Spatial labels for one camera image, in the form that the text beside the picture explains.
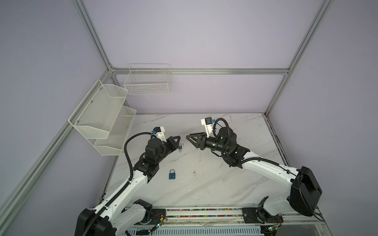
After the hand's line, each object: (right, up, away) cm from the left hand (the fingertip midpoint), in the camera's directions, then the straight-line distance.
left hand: (181, 137), depth 76 cm
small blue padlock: (-3, -8, +24) cm, 26 cm away
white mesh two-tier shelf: (-43, +10, +2) cm, 44 cm away
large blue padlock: (-6, -24, +10) cm, 27 cm away
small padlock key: (-2, -11, +22) cm, 25 cm away
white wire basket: (-23, +37, +20) cm, 48 cm away
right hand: (+4, +1, -7) cm, 8 cm away
